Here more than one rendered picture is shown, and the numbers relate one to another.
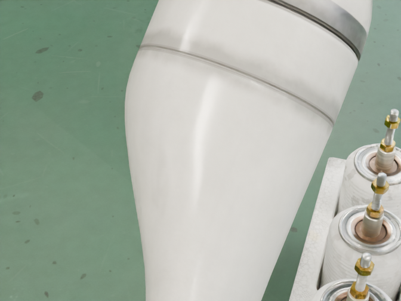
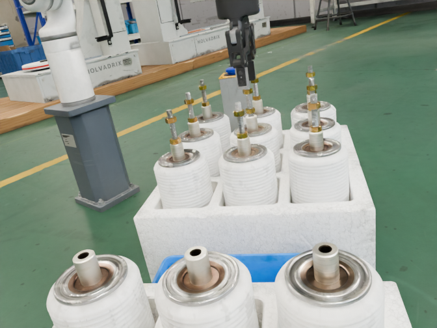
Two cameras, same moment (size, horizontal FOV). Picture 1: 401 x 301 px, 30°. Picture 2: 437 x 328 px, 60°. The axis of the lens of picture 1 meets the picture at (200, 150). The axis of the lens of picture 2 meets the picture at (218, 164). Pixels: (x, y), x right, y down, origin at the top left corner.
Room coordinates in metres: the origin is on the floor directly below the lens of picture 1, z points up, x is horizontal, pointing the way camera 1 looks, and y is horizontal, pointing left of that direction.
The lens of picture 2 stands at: (0.44, -1.02, 0.49)
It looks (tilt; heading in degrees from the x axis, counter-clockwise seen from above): 23 degrees down; 87
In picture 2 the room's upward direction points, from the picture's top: 10 degrees counter-clockwise
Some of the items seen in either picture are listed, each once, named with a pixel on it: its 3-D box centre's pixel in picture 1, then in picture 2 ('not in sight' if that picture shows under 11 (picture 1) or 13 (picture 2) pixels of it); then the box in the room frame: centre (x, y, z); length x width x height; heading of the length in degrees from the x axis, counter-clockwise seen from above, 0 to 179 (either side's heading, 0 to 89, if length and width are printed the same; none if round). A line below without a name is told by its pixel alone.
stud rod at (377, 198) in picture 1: (377, 199); (255, 89); (0.59, -0.20, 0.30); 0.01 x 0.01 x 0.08
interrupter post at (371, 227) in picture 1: (372, 223); (257, 107); (0.59, -0.20, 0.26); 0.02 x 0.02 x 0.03
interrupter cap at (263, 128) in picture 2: not in sight; (252, 130); (0.55, -0.31, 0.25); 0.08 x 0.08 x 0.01
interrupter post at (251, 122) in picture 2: not in sight; (251, 123); (0.55, -0.31, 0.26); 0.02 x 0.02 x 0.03
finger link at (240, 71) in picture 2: not in sight; (240, 72); (0.54, -0.35, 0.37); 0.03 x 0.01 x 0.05; 69
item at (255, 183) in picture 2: not in sight; (251, 200); (0.52, -0.42, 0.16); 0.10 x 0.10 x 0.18
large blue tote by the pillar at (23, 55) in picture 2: not in sight; (23, 63); (-1.46, 4.05, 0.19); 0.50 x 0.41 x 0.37; 138
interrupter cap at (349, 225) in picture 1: (370, 230); (258, 112); (0.59, -0.20, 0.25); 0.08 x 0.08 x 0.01
